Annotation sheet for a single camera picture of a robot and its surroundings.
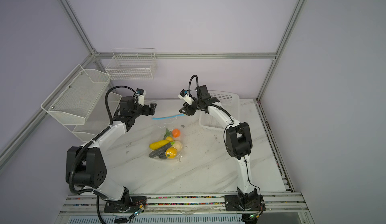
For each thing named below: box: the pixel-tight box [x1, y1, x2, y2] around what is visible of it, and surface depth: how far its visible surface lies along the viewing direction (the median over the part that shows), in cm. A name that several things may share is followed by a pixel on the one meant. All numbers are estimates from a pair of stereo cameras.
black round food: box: [158, 151, 168, 160], surface depth 85 cm
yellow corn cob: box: [148, 139, 170, 150], surface depth 88 cm
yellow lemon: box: [165, 146, 178, 159], surface depth 85 cm
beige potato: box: [171, 140, 183, 152], surface depth 90 cm
